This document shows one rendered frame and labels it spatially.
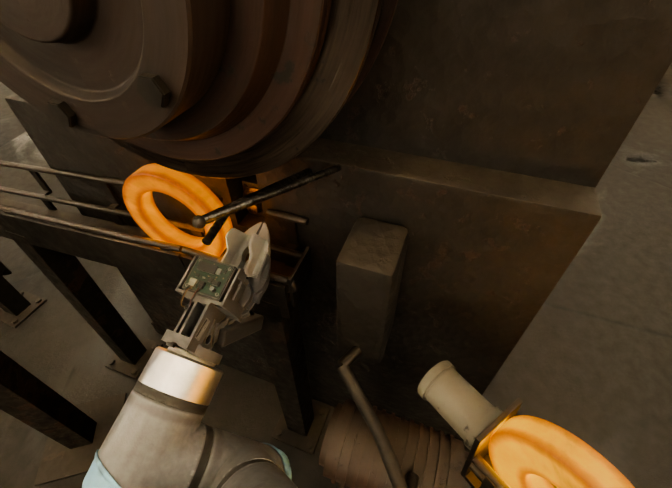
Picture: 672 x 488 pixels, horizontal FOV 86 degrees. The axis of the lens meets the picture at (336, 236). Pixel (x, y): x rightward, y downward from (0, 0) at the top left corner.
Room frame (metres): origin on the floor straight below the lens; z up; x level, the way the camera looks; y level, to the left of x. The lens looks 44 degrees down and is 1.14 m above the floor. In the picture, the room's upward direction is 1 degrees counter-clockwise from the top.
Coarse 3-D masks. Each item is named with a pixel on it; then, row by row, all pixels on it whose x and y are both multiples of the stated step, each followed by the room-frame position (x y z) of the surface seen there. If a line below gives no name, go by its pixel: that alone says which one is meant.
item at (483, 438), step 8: (520, 400) 0.16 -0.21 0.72; (512, 408) 0.15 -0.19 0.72; (504, 416) 0.14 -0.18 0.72; (512, 416) 0.15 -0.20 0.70; (496, 424) 0.13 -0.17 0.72; (488, 432) 0.13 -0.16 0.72; (480, 440) 0.12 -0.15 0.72; (488, 440) 0.13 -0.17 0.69; (472, 448) 0.12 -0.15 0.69; (480, 448) 0.12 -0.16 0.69; (472, 456) 0.11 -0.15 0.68; (464, 464) 0.11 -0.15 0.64; (464, 472) 0.11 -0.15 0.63
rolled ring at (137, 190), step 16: (144, 176) 0.44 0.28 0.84; (160, 176) 0.43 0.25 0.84; (176, 176) 0.44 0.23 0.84; (192, 176) 0.45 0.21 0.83; (128, 192) 0.46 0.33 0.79; (144, 192) 0.45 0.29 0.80; (176, 192) 0.42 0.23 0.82; (192, 192) 0.42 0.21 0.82; (208, 192) 0.43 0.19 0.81; (128, 208) 0.46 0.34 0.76; (144, 208) 0.46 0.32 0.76; (192, 208) 0.42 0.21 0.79; (208, 208) 0.41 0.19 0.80; (144, 224) 0.46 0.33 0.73; (160, 224) 0.47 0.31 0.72; (208, 224) 0.41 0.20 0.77; (224, 224) 0.42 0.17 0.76; (160, 240) 0.45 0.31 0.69; (176, 240) 0.45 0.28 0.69; (192, 240) 0.45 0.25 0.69; (224, 240) 0.41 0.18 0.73
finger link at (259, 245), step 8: (264, 224) 0.41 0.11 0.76; (264, 232) 0.40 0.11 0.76; (256, 240) 0.36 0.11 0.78; (264, 240) 0.38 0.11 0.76; (256, 248) 0.36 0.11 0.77; (264, 248) 0.37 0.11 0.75; (256, 256) 0.35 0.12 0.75; (264, 256) 0.36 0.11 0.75; (248, 264) 0.33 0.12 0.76; (256, 264) 0.35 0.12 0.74; (248, 272) 0.33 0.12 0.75; (256, 272) 0.34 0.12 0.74
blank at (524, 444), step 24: (504, 432) 0.12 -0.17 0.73; (528, 432) 0.11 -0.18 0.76; (552, 432) 0.11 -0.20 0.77; (504, 456) 0.11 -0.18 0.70; (528, 456) 0.10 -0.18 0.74; (552, 456) 0.09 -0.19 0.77; (576, 456) 0.09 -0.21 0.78; (600, 456) 0.09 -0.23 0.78; (504, 480) 0.10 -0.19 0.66; (528, 480) 0.09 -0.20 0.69; (552, 480) 0.08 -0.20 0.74; (576, 480) 0.07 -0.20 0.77; (600, 480) 0.07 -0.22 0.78; (624, 480) 0.07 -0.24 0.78
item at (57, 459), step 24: (0, 264) 0.47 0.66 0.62; (0, 360) 0.37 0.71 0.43; (0, 384) 0.33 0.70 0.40; (24, 384) 0.35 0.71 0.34; (0, 408) 0.31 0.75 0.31; (24, 408) 0.32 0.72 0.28; (48, 408) 0.34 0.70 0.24; (72, 408) 0.37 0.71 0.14; (96, 408) 0.42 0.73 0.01; (120, 408) 0.42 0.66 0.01; (48, 432) 0.32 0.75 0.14; (72, 432) 0.33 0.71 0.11; (96, 432) 0.36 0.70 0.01; (48, 456) 0.30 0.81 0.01; (72, 456) 0.30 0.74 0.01; (48, 480) 0.24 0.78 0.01
